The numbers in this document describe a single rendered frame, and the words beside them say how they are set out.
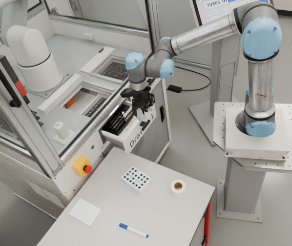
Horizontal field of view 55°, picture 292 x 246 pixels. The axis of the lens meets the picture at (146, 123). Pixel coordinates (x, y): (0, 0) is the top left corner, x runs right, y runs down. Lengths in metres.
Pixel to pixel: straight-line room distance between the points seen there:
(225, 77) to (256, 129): 1.12
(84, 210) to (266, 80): 0.95
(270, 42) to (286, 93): 2.04
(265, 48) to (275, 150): 0.58
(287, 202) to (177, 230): 1.17
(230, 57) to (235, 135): 0.90
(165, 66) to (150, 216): 0.65
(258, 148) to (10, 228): 1.87
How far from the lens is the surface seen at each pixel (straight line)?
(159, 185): 1.37
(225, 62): 2.23
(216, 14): 1.94
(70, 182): 1.41
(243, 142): 1.43
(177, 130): 2.57
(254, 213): 2.16
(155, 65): 1.12
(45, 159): 1.22
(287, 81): 3.15
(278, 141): 1.46
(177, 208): 1.31
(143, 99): 1.25
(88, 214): 1.36
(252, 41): 0.99
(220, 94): 2.42
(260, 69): 1.08
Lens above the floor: 1.94
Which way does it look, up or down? 47 degrees down
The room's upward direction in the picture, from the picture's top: 11 degrees counter-clockwise
